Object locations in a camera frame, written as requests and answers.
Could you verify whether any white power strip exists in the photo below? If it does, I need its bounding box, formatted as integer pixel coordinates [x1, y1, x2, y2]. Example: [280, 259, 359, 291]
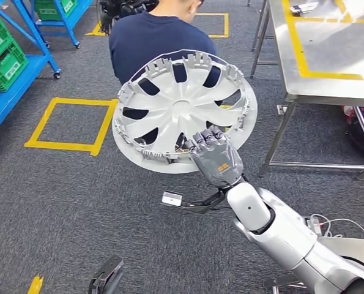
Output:
[304, 216, 323, 237]

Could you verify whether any red plastic package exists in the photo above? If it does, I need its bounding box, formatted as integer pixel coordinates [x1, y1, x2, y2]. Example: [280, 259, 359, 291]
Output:
[342, 106, 358, 124]

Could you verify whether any person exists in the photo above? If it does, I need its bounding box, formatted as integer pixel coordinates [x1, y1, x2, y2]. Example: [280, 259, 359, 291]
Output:
[108, 0, 224, 123]

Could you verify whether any small white metal part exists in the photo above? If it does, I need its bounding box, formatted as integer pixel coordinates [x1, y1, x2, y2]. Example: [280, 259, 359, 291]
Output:
[290, 2, 320, 17]

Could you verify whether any dark plastic bag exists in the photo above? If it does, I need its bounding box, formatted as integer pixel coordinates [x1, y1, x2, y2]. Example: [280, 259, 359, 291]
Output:
[347, 108, 364, 158]

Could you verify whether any steel table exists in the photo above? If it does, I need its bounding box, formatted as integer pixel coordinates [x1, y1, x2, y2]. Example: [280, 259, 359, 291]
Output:
[250, 0, 364, 179]

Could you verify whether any blue metal shelf rack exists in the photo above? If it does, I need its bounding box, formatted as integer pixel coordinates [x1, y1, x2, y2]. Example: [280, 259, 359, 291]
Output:
[0, 0, 62, 179]
[31, 0, 92, 50]

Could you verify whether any grey plastic wheel hubcap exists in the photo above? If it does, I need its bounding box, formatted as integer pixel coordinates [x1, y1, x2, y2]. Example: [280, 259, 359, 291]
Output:
[111, 49, 258, 175]

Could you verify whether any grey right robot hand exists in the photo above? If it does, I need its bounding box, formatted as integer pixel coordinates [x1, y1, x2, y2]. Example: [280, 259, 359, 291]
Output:
[185, 126, 244, 189]

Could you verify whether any dark left robot hand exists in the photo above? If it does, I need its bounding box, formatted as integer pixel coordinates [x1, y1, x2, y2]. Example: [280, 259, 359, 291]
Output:
[88, 273, 124, 294]

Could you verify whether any black device with cables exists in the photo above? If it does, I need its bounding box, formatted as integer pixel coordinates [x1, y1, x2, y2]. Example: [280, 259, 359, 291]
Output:
[97, 0, 157, 36]

